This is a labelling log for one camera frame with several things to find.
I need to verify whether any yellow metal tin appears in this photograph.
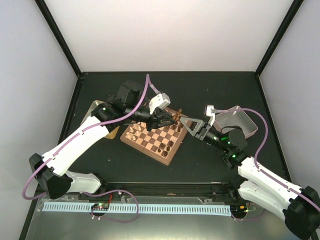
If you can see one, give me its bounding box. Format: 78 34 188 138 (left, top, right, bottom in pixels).
80 100 121 139

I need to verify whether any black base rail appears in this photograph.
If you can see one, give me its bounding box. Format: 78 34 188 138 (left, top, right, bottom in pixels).
74 181 241 201

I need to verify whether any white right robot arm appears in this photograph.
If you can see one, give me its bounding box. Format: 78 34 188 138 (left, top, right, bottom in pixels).
180 117 320 240

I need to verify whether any white slotted cable duct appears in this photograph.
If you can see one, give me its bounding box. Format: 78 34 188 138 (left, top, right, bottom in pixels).
42 202 231 217

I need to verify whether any black frame post right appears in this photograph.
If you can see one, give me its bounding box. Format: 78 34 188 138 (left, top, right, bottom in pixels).
255 0 304 78

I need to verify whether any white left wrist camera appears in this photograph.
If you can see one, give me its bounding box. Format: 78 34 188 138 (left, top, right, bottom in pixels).
148 93 171 115

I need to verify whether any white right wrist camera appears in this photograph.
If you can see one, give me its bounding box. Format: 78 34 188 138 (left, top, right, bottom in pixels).
204 104 216 127

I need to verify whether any black frame post left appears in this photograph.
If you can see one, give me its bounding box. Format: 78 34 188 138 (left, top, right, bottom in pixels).
34 0 82 77

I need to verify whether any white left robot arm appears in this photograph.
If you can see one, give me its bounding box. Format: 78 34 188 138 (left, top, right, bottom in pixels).
29 77 175 200

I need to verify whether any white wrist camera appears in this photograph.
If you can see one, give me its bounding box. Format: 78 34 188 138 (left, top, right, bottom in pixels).
148 93 171 115
204 104 216 127

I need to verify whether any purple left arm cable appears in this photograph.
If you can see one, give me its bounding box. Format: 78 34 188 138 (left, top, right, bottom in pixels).
21 73 161 201

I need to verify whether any black frame post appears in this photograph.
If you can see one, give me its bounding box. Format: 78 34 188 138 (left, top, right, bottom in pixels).
255 0 304 78
34 0 82 77

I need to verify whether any wooden chess board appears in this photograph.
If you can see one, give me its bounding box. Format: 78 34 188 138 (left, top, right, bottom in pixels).
120 107 188 166

